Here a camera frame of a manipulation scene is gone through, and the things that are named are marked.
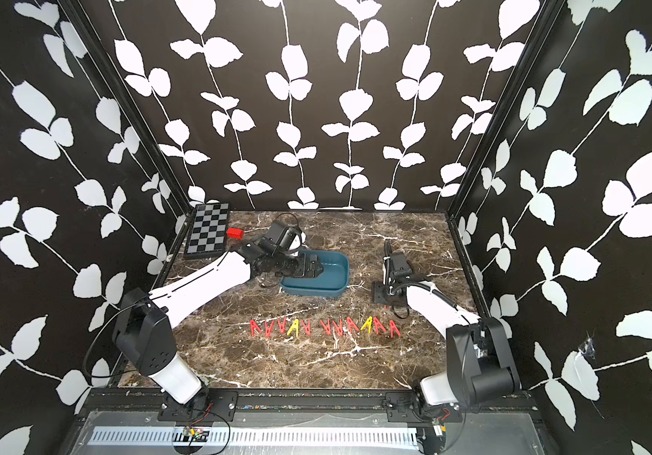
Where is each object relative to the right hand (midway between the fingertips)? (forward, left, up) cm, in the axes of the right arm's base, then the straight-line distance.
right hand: (377, 290), depth 91 cm
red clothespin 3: (-11, +31, -4) cm, 33 cm away
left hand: (+1, +20, +12) cm, 23 cm away
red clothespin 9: (-11, -5, -5) cm, 13 cm away
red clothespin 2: (-12, +35, -4) cm, 37 cm away
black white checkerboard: (+27, +65, -2) cm, 70 cm away
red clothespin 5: (-11, +16, -5) cm, 20 cm away
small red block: (+28, +55, -5) cm, 62 cm away
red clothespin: (-11, +40, -4) cm, 41 cm away
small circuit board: (-39, +49, -5) cm, 63 cm away
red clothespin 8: (-10, 0, -5) cm, 11 cm away
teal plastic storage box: (+8, +15, -9) cm, 19 cm away
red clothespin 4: (-11, +22, -5) cm, 25 cm away
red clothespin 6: (-11, +13, -5) cm, 17 cm away
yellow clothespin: (-11, +26, -5) cm, 29 cm away
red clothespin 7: (-10, +9, -5) cm, 14 cm away
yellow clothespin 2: (-10, +3, -4) cm, 11 cm away
